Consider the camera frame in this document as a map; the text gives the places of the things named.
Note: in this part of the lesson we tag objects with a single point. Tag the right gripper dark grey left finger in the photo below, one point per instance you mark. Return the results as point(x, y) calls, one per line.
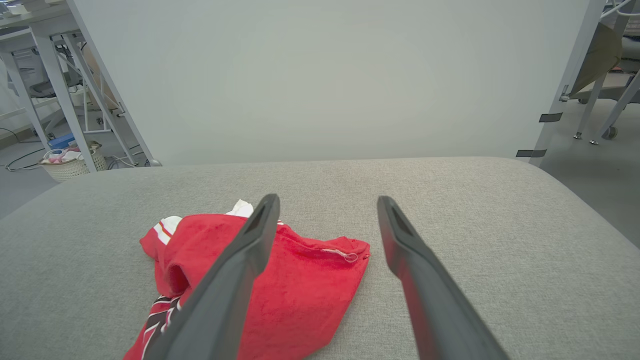
point(220, 310)

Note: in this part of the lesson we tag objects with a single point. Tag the black tape strip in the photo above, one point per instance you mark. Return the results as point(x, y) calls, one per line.
point(531, 153)
point(550, 117)

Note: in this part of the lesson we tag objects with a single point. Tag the black office chair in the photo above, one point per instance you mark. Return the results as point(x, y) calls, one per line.
point(42, 90)

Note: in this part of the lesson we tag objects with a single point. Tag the blue box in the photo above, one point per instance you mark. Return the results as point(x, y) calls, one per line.
point(61, 141)

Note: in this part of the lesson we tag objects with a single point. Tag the cream woven laundry basket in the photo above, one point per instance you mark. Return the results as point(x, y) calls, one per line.
point(75, 169)

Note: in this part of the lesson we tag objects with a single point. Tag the rolling chair with olive back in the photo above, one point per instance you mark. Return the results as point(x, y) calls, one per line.
point(597, 55)

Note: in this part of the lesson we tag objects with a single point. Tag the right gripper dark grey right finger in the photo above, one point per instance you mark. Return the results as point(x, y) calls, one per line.
point(435, 310)

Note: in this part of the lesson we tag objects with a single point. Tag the red basketball jersey white sleeves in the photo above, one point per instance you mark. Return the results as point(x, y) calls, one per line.
point(300, 300)

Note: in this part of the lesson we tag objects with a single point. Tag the white metal frame table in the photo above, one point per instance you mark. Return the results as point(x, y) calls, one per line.
point(56, 80)

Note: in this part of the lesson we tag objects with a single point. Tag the white backdrop panel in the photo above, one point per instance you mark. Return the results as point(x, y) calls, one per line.
point(325, 75)

